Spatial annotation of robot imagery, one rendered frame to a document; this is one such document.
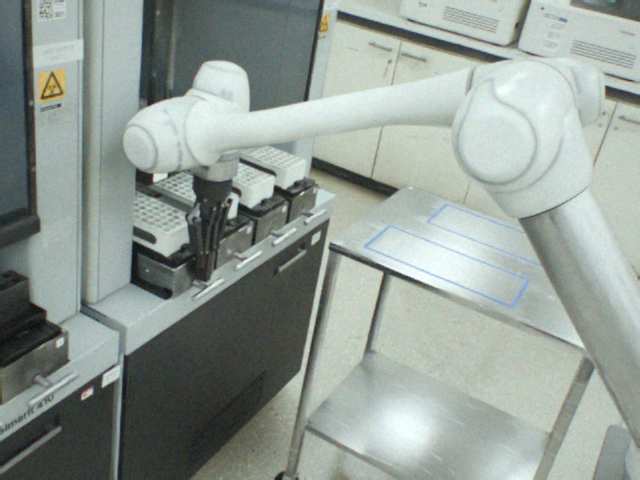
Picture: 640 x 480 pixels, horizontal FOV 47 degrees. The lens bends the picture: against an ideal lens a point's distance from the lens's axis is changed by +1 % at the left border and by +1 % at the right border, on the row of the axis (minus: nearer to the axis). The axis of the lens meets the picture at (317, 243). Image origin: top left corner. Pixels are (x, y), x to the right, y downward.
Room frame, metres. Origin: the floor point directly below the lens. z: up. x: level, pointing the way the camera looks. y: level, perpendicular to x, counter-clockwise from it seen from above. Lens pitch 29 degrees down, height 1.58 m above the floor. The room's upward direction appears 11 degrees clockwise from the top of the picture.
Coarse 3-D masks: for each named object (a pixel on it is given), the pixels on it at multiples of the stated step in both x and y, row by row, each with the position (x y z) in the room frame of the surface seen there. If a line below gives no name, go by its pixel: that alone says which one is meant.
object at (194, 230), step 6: (186, 216) 1.21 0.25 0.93; (192, 222) 1.20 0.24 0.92; (198, 222) 1.21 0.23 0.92; (192, 228) 1.21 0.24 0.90; (198, 228) 1.21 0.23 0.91; (192, 234) 1.22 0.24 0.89; (198, 234) 1.21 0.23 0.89; (192, 240) 1.22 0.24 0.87; (198, 240) 1.22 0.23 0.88; (192, 246) 1.23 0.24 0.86; (198, 246) 1.22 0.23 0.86; (198, 252) 1.22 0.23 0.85
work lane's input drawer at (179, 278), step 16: (144, 256) 1.24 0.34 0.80; (160, 256) 1.23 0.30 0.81; (176, 256) 1.24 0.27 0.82; (192, 256) 1.26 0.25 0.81; (144, 272) 1.24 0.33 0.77; (160, 272) 1.22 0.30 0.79; (176, 272) 1.21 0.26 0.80; (192, 272) 1.26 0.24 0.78; (176, 288) 1.21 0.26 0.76; (208, 288) 1.25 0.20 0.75
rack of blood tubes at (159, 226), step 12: (144, 204) 1.35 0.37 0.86; (156, 204) 1.36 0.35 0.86; (144, 216) 1.29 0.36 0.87; (156, 216) 1.30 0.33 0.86; (168, 216) 1.31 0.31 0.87; (180, 216) 1.32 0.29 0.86; (144, 228) 1.26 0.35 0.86; (156, 228) 1.26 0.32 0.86; (168, 228) 1.27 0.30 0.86; (180, 228) 1.27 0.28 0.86; (144, 240) 1.26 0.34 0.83; (156, 240) 1.31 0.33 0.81; (168, 240) 1.24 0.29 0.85; (180, 240) 1.27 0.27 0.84; (168, 252) 1.24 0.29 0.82
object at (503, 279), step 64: (384, 256) 1.40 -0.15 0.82; (448, 256) 1.45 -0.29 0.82; (512, 256) 1.51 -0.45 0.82; (320, 320) 1.41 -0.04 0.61; (512, 320) 1.24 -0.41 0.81; (384, 384) 1.64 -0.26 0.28; (576, 384) 1.18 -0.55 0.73; (384, 448) 1.39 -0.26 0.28; (448, 448) 1.44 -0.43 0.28; (512, 448) 1.48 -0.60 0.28
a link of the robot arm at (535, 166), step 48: (480, 96) 0.87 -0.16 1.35; (528, 96) 0.85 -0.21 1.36; (480, 144) 0.83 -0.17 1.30; (528, 144) 0.81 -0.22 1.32; (576, 144) 0.87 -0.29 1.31; (528, 192) 0.84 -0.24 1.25; (576, 192) 0.85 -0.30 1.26; (528, 240) 0.88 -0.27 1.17; (576, 240) 0.84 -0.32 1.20; (576, 288) 0.83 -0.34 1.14; (624, 288) 0.83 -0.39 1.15; (624, 336) 0.80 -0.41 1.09; (624, 384) 0.79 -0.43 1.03
